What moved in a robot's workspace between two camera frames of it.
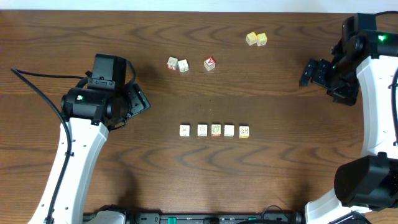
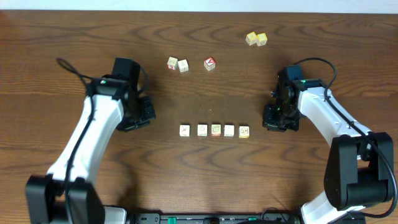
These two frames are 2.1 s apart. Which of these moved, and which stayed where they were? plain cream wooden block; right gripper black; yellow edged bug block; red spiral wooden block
Moved: right gripper black
Stayed: plain cream wooden block; red spiral wooden block; yellow edged bug block
